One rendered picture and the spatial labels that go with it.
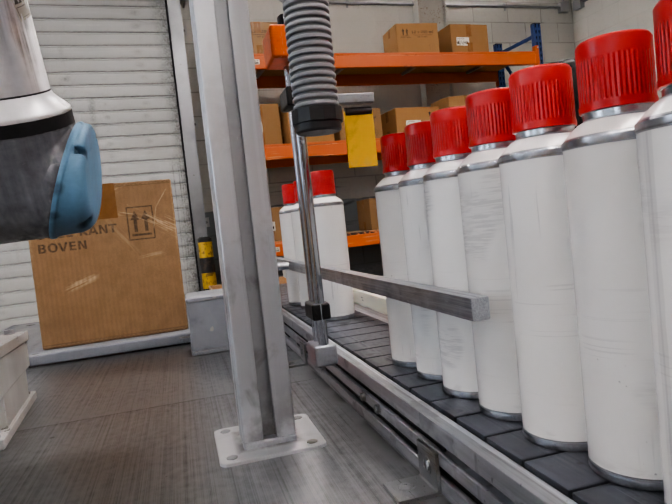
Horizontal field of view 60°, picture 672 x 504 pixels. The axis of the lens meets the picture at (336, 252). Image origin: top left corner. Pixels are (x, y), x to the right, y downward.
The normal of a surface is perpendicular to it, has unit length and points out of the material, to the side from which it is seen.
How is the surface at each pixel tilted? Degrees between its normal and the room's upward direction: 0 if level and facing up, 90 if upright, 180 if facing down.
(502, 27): 90
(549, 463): 0
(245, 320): 90
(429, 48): 91
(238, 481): 0
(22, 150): 110
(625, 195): 90
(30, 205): 117
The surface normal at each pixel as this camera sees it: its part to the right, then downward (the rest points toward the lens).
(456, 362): -0.65, 0.11
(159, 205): 0.27, 0.02
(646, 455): -0.43, 0.09
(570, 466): -0.11, -0.99
